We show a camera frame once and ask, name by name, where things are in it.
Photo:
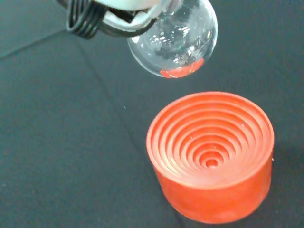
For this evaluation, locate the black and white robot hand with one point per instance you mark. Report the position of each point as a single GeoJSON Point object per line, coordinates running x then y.
{"type": "Point", "coordinates": [123, 17]}

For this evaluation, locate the orange ribbed flask stand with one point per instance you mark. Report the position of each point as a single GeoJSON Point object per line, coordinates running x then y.
{"type": "Point", "coordinates": [211, 156]}

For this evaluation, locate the black bench cloth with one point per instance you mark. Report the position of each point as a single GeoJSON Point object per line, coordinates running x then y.
{"type": "Point", "coordinates": [59, 133]}

